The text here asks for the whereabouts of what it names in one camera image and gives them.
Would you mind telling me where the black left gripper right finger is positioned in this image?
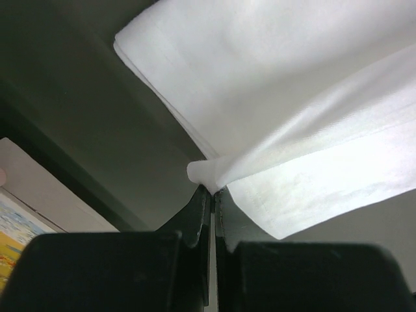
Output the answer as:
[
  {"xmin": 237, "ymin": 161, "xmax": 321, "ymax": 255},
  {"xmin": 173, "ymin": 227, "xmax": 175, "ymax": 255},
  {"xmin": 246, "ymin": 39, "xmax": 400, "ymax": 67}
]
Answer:
[{"xmin": 213, "ymin": 190, "xmax": 415, "ymax": 311}]

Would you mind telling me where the yellow picture book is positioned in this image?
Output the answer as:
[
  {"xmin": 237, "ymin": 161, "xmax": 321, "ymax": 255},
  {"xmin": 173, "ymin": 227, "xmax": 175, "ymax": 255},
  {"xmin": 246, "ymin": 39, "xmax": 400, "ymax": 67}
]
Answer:
[{"xmin": 1, "ymin": 194, "xmax": 48, "ymax": 293}]

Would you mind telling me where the white t-shirt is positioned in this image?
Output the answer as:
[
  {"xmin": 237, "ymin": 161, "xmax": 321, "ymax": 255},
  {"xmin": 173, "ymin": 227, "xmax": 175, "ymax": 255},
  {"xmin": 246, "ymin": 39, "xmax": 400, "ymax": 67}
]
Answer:
[{"xmin": 113, "ymin": 1, "xmax": 415, "ymax": 239}]

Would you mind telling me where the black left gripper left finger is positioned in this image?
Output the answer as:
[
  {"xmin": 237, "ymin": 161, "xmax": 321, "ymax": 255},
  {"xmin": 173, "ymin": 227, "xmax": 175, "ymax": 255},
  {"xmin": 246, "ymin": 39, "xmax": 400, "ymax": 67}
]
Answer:
[{"xmin": 1, "ymin": 186, "xmax": 211, "ymax": 311}]

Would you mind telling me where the brown cardboard sheet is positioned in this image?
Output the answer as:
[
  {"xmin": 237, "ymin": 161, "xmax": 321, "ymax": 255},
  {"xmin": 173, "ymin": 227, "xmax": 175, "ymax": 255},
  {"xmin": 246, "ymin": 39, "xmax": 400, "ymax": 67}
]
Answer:
[{"xmin": 1, "ymin": 138, "xmax": 117, "ymax": 232}]

